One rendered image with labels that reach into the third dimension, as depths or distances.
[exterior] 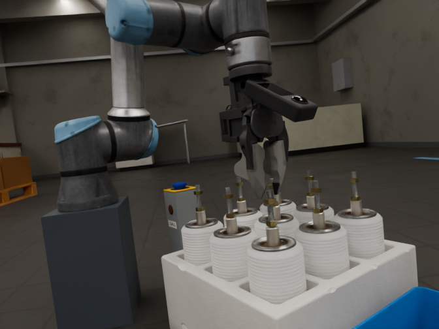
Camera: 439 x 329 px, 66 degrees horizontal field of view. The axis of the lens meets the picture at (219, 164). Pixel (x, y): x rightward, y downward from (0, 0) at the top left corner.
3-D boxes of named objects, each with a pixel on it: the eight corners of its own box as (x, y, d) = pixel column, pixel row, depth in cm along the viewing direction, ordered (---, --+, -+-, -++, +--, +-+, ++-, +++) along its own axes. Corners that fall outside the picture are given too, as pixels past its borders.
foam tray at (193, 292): (288, 438, 49) (276, 318, 48) (169, 329, 81) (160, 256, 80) (421, 329, 71) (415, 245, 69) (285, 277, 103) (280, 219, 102)
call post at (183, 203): (187, 307, 91) (174, 192, 89) (176, 298, 97) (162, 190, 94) (210, 297, 95) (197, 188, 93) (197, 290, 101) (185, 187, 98)
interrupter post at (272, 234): (267, 249, 57) (265, 229, 56) (266, 244, 59) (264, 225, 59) (281, 247, 57) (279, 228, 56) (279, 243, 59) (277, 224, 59)
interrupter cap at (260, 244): (253, 255, 54) (252, 251, 54) (250, 241, 62) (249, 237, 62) (300, 250, 54) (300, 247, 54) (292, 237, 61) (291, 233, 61)
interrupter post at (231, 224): (238, 231, 69) (236, 215, 69) (238, 235, 66) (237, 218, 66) (226, 232, 69) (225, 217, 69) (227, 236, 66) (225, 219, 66)
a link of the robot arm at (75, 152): (53, 172, 91) (46, 121, 90) (103, 164, 99) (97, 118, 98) (66, 172, 81) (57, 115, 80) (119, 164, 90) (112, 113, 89)
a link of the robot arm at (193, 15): (155, 13, 63) (188, -12, 55) (204, 21, 70) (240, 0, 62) (161, 56, 64) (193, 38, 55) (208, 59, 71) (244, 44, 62)
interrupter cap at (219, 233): (249, 226, 71) (249, 223, 71) (253, 237, 64) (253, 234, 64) (213, 230, 71) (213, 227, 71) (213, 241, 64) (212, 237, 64)
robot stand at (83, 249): (58, 337, 83) (40, 217, 81) (79, 303, 101) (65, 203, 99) (133, 324, 85) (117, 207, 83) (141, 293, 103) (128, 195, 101)
